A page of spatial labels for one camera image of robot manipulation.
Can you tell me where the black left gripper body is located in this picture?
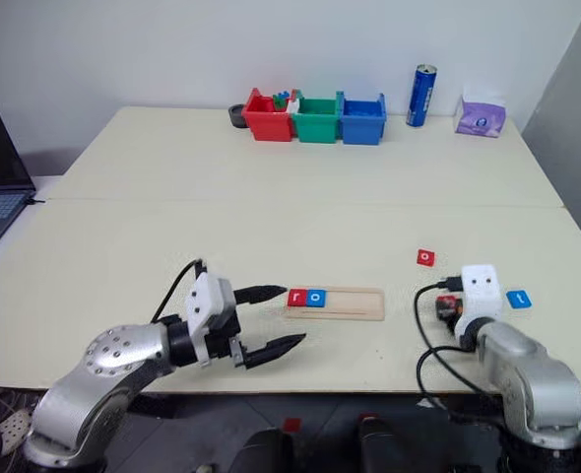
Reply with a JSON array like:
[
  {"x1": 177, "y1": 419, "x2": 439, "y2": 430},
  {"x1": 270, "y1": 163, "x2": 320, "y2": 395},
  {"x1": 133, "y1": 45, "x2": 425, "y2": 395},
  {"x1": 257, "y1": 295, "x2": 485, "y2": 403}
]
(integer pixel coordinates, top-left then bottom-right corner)
[{"x1": 204, "y1": 279, "x2": 248, "y2": 370}]

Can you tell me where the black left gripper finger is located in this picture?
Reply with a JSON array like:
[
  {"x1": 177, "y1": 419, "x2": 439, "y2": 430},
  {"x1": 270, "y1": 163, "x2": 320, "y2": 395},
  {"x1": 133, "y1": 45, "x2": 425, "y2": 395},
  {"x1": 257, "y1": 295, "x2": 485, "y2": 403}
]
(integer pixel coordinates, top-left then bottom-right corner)
[
  {"x1": 234, "y1": 284, "x2": 288, "y2": 305},
  {"x1": 244, "y1": 333, "x2": 307, "y2": 371}
]

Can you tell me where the blue letter t block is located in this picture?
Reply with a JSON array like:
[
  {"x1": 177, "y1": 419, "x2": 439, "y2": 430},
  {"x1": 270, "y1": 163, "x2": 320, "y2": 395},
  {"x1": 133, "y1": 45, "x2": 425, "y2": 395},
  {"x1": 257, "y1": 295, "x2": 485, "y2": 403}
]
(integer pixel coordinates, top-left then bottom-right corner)
[{"x1": 505, "y1": 289, "x2": 534, "y2": 310}]

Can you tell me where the wooden letter tray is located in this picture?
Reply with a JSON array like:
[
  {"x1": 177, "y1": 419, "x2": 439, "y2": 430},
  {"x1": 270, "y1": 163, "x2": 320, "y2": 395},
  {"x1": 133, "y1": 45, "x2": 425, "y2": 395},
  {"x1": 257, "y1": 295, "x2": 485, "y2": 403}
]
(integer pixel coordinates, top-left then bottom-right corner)
[{"x1": 284, "y1": 286, "x2": 386, "y2": 323}]

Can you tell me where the dark rounded shape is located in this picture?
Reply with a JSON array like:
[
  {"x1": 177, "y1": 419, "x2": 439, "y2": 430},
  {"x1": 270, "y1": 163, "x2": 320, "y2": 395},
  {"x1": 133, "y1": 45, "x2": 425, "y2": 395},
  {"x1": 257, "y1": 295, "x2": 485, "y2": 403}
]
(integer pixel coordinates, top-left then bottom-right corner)
[
  {"x1": 357, "y1": 415, "x2": 422, "y2": 473},
  {"x1": 227, "y1": 427, "x2": 295, "y2": 473}
]

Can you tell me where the red plastic bin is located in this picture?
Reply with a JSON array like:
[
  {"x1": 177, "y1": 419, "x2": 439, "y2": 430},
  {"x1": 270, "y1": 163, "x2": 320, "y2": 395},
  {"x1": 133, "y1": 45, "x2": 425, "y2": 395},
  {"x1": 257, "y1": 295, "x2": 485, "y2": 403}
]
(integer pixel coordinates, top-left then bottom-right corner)
[{"x1": 241, "y1": 87, "x2": 295, "y2": 143}]

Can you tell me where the green plastic bin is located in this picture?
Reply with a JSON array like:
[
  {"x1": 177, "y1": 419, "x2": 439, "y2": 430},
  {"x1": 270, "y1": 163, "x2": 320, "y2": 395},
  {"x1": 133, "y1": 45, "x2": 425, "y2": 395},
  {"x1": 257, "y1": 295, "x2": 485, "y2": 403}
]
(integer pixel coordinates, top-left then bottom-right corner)
[{"x1": 290, "y1": 90, "x2": 345, "y2": 145}]

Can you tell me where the black round holder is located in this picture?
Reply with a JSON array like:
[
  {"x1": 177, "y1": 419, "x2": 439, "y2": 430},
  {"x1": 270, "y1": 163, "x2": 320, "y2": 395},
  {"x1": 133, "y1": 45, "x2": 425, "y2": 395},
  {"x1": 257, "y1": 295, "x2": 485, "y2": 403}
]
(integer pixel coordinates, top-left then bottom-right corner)
[{"x1": 227, "y1": 102, "x2": 250, "y2": 129}]

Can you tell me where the blue plastic bin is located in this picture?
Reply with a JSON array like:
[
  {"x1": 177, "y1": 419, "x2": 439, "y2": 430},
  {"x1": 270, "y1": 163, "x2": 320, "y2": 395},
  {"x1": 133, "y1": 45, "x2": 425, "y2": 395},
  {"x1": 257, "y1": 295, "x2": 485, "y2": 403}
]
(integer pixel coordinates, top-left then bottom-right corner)
[{"x1": 340, "y1": 92, "x2": 388, "y2": 147}]

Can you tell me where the purple tissue pack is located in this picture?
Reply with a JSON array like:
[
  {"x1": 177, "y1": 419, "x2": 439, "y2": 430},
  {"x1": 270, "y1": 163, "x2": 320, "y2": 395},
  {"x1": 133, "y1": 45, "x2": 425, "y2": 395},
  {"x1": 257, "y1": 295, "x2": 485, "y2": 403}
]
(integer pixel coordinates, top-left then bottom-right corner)
[{"x1": 454, "y1": 88, "x2": 509, "y2": 137}]

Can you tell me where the blue drink can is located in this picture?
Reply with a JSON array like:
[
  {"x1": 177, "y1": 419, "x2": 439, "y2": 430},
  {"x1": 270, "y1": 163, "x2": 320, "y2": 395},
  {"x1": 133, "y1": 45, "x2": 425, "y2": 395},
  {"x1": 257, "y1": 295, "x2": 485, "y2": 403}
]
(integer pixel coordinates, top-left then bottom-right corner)
[{"x1": 406, "y1": 63, "x2": 438, "y2": 128}]

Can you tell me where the white power strip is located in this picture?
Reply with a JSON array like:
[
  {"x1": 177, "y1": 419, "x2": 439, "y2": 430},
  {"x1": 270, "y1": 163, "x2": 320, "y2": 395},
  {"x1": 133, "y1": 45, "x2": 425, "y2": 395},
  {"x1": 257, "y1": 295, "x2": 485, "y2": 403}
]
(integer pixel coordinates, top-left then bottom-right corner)
[{"x1": 0, "y1": 410, "x2": 33, "y2": 455}]

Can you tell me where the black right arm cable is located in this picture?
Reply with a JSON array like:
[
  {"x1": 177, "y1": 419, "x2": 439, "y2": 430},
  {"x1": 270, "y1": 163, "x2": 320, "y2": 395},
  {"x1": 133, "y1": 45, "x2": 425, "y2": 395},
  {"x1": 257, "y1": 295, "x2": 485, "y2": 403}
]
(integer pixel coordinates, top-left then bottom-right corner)
[{"x1": 415, "y1": 276, "x2": 499, "y2": 426}]

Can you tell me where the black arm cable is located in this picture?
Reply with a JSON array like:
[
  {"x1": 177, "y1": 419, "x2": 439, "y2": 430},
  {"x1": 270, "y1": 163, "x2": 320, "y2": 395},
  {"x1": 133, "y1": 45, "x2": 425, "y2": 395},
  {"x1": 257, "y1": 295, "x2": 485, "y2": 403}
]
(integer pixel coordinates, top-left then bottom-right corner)
[
  {"x1": 151, "y1": 258, "x2": 208, "y2": 324},
  {"x1": 415, "y1": 276, "x2": 499, "y2": 426}
]

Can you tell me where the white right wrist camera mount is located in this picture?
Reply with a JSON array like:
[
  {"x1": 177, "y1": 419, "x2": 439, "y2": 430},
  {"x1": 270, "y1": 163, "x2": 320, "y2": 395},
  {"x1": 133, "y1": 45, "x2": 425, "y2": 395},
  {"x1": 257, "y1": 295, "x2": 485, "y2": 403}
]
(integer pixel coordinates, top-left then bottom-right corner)
[{"x1": 455, "y1": 264, "x2": 504, "y2": 337}]

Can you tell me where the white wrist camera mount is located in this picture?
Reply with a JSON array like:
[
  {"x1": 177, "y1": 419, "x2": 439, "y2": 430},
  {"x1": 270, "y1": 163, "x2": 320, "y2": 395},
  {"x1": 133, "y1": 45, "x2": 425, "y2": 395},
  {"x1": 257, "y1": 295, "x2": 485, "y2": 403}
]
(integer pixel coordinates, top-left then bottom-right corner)
[
  {"x1": 184, "y1": 271, "x2": 236, "y2": 367},
  {"x1": 455, "y1": 264, "x2": 504, "y2": 337}
]

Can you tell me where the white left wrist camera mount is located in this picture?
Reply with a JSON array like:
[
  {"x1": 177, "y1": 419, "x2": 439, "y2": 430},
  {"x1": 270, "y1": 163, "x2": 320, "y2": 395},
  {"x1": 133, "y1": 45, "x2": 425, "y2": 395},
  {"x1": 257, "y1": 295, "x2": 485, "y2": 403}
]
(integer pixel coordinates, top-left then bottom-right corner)
[{"x1": 184, "y1": 271, "x2": 236, "y2": 367}]

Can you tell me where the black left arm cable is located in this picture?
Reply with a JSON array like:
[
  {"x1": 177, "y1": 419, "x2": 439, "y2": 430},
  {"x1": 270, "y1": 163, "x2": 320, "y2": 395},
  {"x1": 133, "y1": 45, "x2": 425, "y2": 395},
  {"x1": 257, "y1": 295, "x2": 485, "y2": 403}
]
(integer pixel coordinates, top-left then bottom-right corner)
[{"x1": 151, "y1": 258, "x2": 208, "y2": 324}]

